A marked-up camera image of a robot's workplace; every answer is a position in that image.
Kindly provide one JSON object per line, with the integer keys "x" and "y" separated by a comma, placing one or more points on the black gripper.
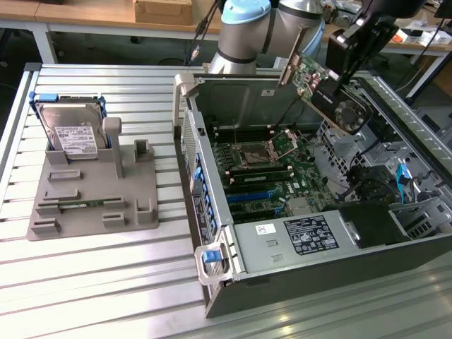
{"x": 376, "y": 46}

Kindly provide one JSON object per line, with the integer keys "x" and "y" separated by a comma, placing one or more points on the graphics card with metal bracket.
{"x": 307, "y": 74}

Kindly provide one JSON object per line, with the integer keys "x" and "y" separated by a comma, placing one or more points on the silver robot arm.
{"x": 243, "y": 35}

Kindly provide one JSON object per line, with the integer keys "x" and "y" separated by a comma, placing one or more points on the cluttered wooden desk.
{"x": 423, "y": 47}

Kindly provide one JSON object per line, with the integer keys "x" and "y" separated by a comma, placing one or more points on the metal socket cover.
{"x": 284, "y": 141}

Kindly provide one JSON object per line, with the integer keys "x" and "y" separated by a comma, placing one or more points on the black fan shroud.
{"x": 370, "y": 185}

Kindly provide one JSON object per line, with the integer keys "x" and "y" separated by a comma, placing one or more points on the green motherboard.
{"x": 303, "y": 176}

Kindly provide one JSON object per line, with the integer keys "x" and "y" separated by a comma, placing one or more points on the CPU socket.
{"x": 252, "y": 154}

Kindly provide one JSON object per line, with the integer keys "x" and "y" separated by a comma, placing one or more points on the thin locking lever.
{"x": 235, "y": 132}

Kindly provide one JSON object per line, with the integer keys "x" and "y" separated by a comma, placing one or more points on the black RAM stick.
{"x": 261, "y": 177}

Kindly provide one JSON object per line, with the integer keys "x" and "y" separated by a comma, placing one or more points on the silver chipset heatsink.
{"x": 302, "y": 205}

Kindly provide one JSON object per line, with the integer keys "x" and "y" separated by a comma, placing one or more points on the black drive bay cover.
{"x": 374, "y": 226}

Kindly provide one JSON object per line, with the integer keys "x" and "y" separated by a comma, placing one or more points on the blue expansion slot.
{"x": 247, "y": 198}

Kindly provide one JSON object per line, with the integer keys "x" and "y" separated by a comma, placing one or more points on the brown cardboard box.
{"x": 162, "y": 12}

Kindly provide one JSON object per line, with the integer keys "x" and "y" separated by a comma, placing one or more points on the grey power supply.
{"x": 261, "y": 254}

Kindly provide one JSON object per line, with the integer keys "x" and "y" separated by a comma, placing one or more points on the open PC case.
{"x": 318, "y": 282}

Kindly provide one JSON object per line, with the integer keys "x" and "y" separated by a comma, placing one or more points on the blue case latch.
{"x": 210, "y": 256}

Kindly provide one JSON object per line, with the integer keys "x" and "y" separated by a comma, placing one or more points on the hard disk in blue carrier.
{"x": 70, "y": 130}

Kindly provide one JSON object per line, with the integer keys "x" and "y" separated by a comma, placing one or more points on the grey parts rack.
{"x": 95, "y": 197}

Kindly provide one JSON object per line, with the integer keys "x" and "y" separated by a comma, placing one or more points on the green RAM stick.
{"x": 84, "y": 204}

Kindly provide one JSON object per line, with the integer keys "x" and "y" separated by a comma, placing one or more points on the wooden desk with white frame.
{"x": 88, "y": 16}

